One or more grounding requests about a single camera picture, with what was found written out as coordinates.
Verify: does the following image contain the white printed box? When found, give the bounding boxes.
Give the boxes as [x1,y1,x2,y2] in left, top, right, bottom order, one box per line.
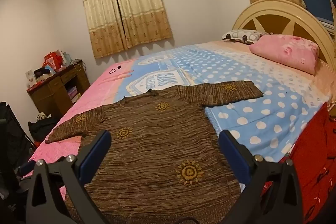
[25,70,38,88]

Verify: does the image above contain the pink pillow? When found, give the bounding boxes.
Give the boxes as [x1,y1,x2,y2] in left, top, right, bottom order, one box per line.
[249,34,320,75]

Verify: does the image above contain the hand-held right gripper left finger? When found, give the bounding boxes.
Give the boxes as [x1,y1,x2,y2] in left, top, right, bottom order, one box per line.
[26,130,112,224]

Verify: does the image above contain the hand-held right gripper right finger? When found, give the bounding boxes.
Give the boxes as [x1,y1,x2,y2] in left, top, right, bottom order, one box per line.
[218,130,304,224]

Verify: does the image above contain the black white patterned pillow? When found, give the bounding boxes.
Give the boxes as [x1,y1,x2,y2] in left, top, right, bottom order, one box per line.
[221,29,268,45]

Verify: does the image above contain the red gift bag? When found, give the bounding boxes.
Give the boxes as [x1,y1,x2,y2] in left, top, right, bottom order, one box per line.
[43,50,65,71]

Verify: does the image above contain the bed with polka-dot sheet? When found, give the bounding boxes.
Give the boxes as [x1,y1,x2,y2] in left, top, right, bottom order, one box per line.
[20,40,332,224]

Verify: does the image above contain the stack of books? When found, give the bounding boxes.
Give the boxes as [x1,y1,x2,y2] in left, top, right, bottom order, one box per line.
[67,86,81,104]

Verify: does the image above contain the brown wooden desk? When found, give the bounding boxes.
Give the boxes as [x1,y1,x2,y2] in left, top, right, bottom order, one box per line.
[27,60,91,118]

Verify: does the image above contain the red cloth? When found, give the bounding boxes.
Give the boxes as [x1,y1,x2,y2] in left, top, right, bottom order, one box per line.
[262,102,336,224]

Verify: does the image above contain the beige patterned window curtain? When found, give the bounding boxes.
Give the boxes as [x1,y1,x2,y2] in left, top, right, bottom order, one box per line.
[80,0,174,59]

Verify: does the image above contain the black folding rack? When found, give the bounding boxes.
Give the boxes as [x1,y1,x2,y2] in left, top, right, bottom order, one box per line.
[0,102,37,224]

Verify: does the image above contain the cream wooden headboard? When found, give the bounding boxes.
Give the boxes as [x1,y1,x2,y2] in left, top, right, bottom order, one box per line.
[232,0,336,65]

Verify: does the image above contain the brown sun-print shirt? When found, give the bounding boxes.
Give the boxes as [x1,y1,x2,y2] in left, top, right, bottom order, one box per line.
[45,80,264,224]

